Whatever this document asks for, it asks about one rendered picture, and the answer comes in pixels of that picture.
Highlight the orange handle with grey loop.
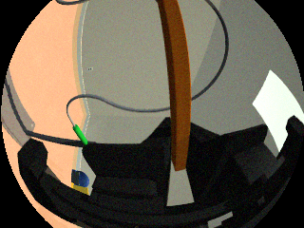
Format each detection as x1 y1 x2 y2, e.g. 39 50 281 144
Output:
156 0 191 171

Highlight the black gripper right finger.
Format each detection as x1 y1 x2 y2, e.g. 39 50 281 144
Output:
186 122 269 202

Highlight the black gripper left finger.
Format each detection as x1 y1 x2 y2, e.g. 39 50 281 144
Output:
81 117 172 206

